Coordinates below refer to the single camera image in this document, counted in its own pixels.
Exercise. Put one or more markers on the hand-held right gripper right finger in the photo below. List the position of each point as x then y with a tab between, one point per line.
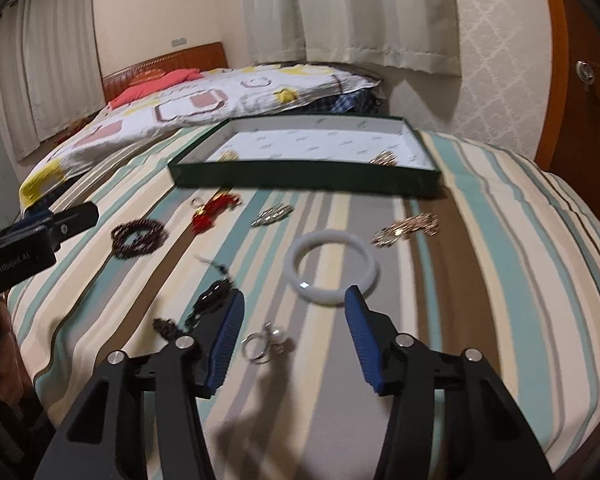
360	330

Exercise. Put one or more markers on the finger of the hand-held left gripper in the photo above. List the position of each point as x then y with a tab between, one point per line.
32	220
75	220

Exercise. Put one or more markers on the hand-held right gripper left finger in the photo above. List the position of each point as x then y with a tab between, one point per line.
227	330

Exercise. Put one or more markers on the white jade bangle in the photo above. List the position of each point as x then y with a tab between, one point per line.
292	272

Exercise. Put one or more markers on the red gold charm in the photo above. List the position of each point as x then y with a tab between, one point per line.
200	222

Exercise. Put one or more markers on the green jewelry box white lining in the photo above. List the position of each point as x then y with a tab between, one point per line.
305	180

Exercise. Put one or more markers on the striped bedsheet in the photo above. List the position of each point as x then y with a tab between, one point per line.
480	285

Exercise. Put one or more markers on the red pillow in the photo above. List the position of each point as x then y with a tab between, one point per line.
145	87

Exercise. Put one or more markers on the long cream curtain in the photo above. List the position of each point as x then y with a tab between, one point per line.
55	60

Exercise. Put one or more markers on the bed with patterned quilt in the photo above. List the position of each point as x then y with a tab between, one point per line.
220	95

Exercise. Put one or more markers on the wooden headboard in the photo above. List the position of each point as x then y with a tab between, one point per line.
180	57

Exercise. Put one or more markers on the blue plaid bedsheet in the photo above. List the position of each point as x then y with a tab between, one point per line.
347	102

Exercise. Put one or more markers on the wooden door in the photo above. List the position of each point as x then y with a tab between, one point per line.
580	150

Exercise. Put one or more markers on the wide cream curtain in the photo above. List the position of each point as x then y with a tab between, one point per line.
350	10

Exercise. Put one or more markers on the metal door lock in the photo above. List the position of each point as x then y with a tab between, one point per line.
584	72

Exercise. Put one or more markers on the wall socket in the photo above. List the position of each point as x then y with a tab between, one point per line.
178	42

